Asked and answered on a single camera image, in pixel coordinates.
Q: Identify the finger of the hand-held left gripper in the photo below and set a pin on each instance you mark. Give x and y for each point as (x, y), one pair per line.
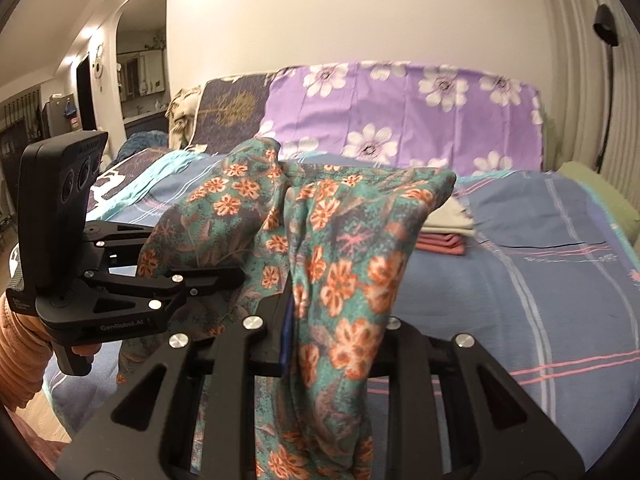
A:
(200, 280)
(120, 237)

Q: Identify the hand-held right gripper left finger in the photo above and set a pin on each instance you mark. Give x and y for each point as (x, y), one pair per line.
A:
(235, 360)

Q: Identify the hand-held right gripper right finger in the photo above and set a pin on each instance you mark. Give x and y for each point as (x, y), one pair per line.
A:
(415, 365)

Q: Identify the teal floral garment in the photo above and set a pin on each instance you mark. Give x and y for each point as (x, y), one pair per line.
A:
(340, 280)

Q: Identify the person's left forearm orange sleeve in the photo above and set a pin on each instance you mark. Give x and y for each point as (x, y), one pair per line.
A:
(25, 360)

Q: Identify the person's left hand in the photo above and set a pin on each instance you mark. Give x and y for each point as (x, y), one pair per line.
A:
(85, 351)

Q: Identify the turquoise cloth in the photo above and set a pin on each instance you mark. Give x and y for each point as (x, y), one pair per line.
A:
(167, 164)

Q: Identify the grey refrigerator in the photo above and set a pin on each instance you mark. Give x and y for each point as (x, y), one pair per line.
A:
(57, 117)

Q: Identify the teal blue blanket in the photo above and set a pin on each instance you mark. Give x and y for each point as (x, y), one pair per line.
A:
(142, 142)

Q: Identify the folded pink cloth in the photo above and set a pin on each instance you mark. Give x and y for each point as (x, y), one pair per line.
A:
(442, 245)

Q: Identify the crumpled beige cloth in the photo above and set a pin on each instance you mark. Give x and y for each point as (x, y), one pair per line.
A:
(182, 115)

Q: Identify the folded beige cloth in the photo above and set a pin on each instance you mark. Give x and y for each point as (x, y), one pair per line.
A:
(452, 217)

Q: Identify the dark blue patterned cover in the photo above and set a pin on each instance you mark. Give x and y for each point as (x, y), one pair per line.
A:
(225, 110)

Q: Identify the green cushion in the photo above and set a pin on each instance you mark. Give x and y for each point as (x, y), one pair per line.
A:
(605, 195)

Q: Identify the purple floral pillow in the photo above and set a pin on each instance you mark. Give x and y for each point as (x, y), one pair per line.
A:
(410, 110)

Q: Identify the black floor lamp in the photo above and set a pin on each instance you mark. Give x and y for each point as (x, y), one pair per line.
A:
(606, 25)

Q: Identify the white wall fan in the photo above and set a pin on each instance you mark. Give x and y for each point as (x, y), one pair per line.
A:
(98, 67)

